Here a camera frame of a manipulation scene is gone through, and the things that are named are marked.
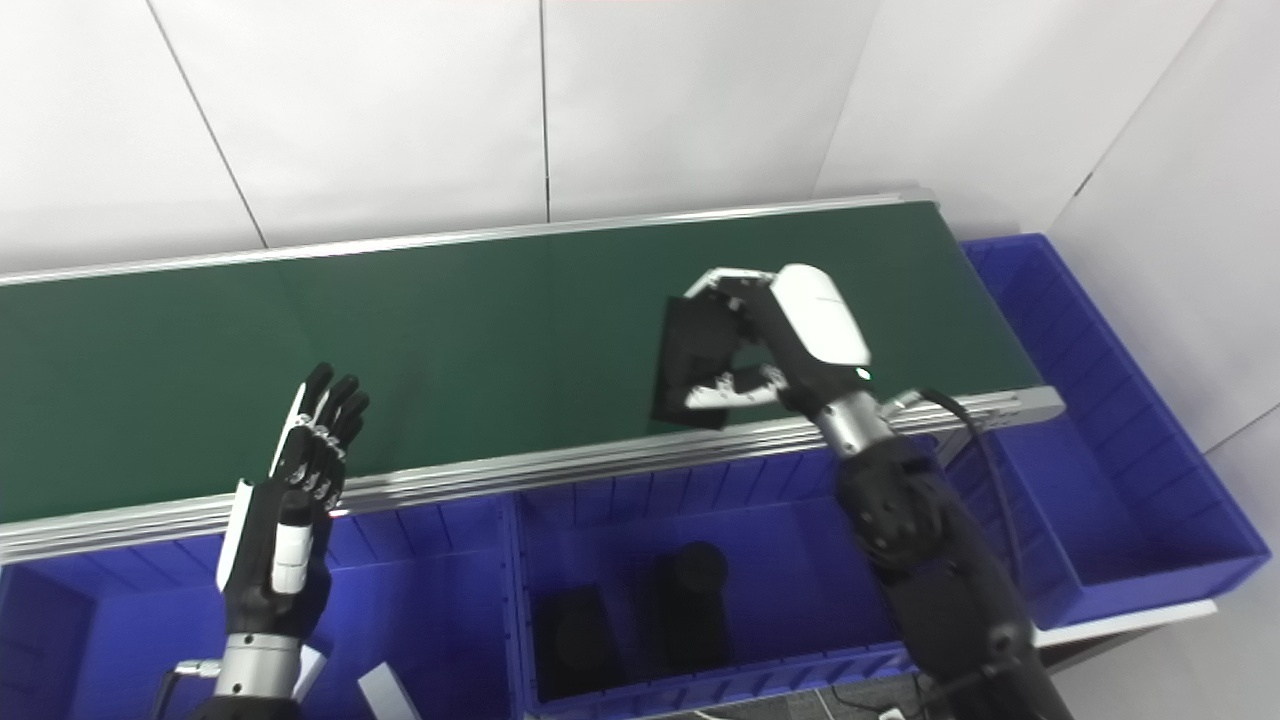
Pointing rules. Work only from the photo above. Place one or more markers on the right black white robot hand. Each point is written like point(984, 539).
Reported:
point(815, 320)

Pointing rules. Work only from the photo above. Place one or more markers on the white flat rectangular part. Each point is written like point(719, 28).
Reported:
point(390, 695)

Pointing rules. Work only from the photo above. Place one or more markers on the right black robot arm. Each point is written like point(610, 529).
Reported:
point(920, 550)

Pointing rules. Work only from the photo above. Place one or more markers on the blue plastic bin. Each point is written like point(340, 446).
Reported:
point(420, 610)
point(780, 540)
point(1100, 480)

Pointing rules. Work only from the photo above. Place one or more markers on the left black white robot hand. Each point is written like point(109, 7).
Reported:
point(265, 540)

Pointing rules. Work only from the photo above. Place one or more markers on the green conveyor belt aluminium frame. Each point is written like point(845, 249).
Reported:
point(450, 320)

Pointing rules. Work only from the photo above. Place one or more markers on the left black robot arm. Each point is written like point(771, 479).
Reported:
point(250, 675)

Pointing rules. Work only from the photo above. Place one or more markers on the black cylinder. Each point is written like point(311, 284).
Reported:
point(578, 640)
point(692, 600)
point(695, 350)

